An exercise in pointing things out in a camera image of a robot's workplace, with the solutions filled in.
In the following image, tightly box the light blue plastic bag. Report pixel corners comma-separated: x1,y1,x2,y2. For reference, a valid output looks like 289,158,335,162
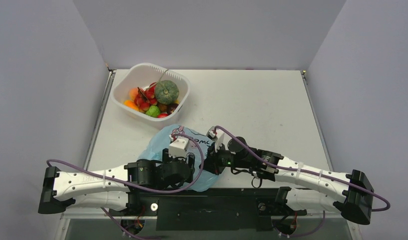
138,124,219,192

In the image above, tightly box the small red fake fruit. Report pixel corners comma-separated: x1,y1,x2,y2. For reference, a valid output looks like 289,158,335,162
157,113,169,118

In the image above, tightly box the dark brown fake fruit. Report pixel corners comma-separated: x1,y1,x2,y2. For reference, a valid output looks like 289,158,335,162
166,103,179,115

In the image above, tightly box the green fake avocado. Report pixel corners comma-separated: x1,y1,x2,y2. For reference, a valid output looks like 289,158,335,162
154,80,180,105

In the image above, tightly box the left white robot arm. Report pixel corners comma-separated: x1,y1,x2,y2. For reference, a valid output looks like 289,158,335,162
38,148,195,215

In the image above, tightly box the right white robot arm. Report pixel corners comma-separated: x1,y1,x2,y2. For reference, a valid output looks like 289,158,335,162
203,137,374,225

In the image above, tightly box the green fake fruit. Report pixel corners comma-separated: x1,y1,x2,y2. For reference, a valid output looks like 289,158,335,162
145,105,161,118

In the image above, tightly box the brown fake kiwi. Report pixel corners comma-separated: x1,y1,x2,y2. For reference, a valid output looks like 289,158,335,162
157,103,167,113

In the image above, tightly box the orange yellow fake mango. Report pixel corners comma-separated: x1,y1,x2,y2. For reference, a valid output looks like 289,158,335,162
123,100,139,111

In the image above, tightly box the red fake peach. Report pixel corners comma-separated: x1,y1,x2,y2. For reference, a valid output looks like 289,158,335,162
128,87,138,100

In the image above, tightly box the white plastic basket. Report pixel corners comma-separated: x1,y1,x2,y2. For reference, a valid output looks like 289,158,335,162
110,63,190,129

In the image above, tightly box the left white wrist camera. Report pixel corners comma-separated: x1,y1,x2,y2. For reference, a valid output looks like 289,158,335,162
168,136,189,158

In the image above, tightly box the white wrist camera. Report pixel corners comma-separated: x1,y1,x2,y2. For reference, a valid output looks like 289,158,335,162
168,136,189,158
206,126,225,153

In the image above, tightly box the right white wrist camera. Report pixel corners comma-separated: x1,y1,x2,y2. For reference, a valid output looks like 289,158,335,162
206,126,225,153

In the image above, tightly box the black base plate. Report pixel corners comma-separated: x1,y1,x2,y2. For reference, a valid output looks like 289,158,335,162
98,186,324,232

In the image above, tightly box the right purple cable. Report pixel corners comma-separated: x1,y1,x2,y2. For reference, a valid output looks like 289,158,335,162
213,125,391,212

